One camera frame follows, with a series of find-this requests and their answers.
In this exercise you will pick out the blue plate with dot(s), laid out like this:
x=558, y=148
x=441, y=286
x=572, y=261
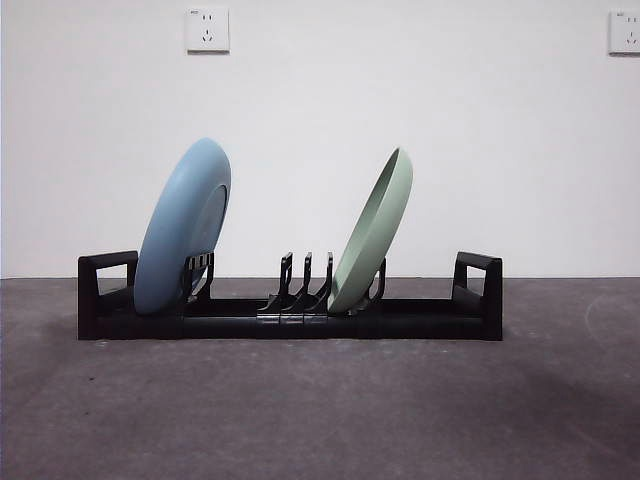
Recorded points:
x=175, y=230

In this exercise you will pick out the white wall socket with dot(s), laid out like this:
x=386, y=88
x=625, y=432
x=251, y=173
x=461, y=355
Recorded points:
x=625, y=32
x=207, y=30

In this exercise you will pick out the black plate rack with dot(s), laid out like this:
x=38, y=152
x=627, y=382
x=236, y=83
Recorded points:
x=415, y=320

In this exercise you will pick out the green plate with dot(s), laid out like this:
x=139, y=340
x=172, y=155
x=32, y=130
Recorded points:
x=372, y=235

